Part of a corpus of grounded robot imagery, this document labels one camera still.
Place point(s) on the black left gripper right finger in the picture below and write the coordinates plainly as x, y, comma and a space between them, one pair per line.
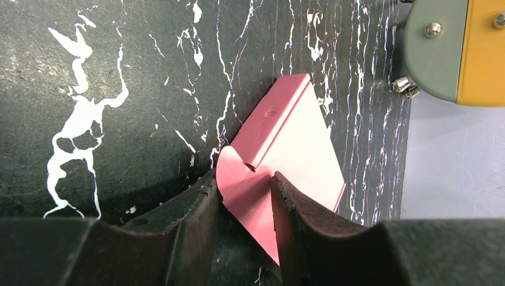
319, 247

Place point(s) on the pink cardboard box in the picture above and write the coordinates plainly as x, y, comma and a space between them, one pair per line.
285, 133

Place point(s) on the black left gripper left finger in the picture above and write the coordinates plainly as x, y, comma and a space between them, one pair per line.
172, 244

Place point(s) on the white cylindrical drum device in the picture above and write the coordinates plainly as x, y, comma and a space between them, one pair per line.
454, 51

